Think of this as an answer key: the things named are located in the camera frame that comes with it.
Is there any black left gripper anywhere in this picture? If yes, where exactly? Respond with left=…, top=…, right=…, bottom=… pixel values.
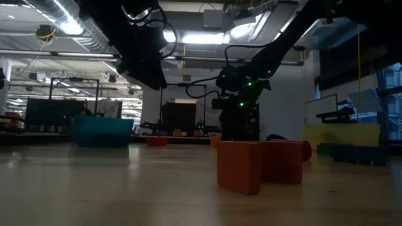
left=106, top=18, right=169, bottom=91

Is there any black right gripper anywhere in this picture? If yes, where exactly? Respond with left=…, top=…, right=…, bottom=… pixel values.
left=216, top=65, right=271, bottom=142

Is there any orange toy brick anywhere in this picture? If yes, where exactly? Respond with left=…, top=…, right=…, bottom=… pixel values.
left=209, top=134, right=222, bottom=148

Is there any pink arch block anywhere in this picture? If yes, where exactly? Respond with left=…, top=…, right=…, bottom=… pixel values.
left=217, top=141, right=304, bottom=196

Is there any large red toy brick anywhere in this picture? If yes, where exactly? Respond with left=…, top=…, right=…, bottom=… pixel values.
left=146, top=136, right=170, bottom=146

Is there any red cylinder block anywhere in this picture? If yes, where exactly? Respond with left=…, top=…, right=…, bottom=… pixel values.
left=270, top=139, right=313, bottom=162

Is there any green toy brick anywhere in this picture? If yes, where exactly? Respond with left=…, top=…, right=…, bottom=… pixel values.
left=316, top=143, right=332, bottom=155

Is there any tall black cabinet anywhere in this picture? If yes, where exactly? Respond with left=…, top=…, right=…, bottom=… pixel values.
left=243, top=103, right=260, bottom=141

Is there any white sheet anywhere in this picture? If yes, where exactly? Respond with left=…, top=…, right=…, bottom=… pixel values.
left=96, top=99, right=123, bottom=119

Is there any horizontal ceiling pipe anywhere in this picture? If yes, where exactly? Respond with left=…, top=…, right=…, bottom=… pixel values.
left=0, top=49, right=305, bottom=66

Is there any teal plastic bin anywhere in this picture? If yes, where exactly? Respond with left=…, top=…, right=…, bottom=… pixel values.
left=70, top=116, right=135, bottom=148

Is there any grey ceiling box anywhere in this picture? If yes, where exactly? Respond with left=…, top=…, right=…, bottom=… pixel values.
left=203, top=9, right=224, bottom=30

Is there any white board panel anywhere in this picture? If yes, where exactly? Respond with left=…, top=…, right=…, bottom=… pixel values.
left=304, top=94, right=339, bottom=126

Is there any large black case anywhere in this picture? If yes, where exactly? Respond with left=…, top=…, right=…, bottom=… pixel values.
left=24, top=97, right=86, bottom=132

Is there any translucent yellow plastic bin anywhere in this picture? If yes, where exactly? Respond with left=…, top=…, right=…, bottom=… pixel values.
left=301, top=124, right=381, bottom=151

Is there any blue toy brick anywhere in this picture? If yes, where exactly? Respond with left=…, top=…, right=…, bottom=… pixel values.
left=329, top=144, right=391, bottom=166

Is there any window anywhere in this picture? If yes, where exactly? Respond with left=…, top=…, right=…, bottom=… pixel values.
left=376, top=61, right=402, bottom=142

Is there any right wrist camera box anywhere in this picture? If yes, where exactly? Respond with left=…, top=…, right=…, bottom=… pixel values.
left=212, top=97, right=227, bottom=110

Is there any distant black station frame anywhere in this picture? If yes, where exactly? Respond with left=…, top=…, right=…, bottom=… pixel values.
left=160, top=82, right=207, bottom=136

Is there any black aluminium table frame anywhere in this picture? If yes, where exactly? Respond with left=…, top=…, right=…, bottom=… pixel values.
left=0, top=131, right=302, bottom=147

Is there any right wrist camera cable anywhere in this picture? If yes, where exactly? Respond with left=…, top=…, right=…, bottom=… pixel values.
left=185, top=43, right=274, bottom=101

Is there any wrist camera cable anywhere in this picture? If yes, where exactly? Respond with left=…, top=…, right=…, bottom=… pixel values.
left=122, top=4, right=178, bottom=60
left=185, top=43, right=274, bottom=101

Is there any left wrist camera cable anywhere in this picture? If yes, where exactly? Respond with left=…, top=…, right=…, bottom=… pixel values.
left=122, top=4, right=178, bottom=60

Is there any black gantry frame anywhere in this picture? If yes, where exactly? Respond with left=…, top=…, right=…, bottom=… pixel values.
left=48, top=77, right=100, bottom=109

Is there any yellow cable reel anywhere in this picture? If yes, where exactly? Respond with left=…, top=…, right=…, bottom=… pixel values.
left=34, top=24, right=58, bottom=48

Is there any black shelf bracket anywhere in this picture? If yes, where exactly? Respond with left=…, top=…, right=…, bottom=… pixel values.
left=315, top=107, right=356, bottom=124

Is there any silver ceiling duct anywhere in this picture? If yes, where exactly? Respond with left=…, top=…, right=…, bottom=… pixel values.
left=26, top=0, right=120, bottom=56

